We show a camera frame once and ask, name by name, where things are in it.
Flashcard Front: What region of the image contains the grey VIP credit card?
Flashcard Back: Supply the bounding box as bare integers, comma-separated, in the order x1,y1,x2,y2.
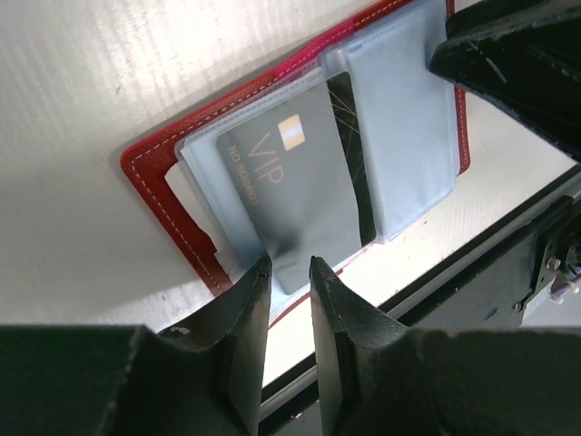
216,72,377,294

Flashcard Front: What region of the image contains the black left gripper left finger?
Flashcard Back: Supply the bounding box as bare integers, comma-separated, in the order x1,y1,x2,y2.
1,257,271,435

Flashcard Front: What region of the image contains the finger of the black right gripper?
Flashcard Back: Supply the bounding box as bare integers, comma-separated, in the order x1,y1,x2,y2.
428,0,580,160

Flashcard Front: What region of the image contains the red leather card holder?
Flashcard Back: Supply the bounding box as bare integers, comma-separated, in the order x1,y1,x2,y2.
120,1,470,322

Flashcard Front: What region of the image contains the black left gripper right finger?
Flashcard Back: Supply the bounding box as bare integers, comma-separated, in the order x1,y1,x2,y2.
310,257,580,435

